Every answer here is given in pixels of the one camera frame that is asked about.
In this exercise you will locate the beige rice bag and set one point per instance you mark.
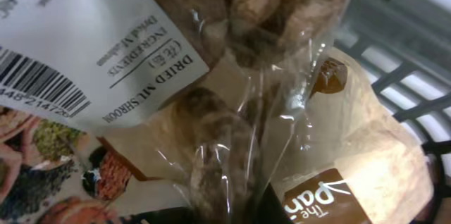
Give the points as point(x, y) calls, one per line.
point(312, 130)

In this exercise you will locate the dried mushroom bag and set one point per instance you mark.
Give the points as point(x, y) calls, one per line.
point(122, 111)

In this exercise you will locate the grey plastic basket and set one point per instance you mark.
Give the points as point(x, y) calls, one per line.
point(404, 48)

